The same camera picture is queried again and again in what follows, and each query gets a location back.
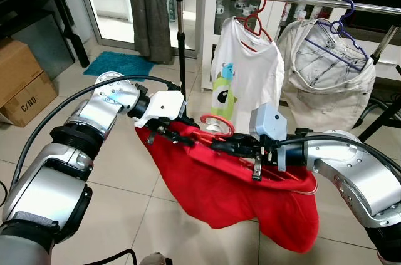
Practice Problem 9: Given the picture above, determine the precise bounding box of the teal rug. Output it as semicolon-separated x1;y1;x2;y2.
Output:
83;51;154;83

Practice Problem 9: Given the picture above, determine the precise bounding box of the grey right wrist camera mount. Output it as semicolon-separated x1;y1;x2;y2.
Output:
249;103;289;143

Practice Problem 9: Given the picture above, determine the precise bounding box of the white printed t-shirt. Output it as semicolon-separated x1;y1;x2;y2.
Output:
210;16;286;122

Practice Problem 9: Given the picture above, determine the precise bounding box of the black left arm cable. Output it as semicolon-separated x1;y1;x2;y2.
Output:
9;76;185;184

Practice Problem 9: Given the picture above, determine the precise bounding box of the red garment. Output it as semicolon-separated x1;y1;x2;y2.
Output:
137;121;320;254

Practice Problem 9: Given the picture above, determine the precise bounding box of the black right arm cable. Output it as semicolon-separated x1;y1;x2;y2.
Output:
276;132;401;181

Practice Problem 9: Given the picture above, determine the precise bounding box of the printed brown cardboard box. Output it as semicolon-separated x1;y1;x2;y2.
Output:
0;71;58;128

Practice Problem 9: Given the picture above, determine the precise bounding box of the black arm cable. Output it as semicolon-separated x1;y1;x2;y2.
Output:
9;76;185;184
276;132;401;181

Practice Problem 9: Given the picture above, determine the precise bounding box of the grey curtain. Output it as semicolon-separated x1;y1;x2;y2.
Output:
127;0;175;65

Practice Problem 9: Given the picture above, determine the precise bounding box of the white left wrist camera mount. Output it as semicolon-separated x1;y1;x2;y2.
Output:
135;91;187;129

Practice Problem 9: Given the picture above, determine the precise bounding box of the thin red wire hanger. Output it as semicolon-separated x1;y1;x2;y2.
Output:
233;0;274;53
182;113;311;185

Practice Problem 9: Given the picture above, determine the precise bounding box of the purple hanger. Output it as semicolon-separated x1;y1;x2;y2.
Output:
306;0;370;65

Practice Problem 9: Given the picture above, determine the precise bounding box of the plain brown cardboard box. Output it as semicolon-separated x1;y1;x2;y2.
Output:
0;38;44;106

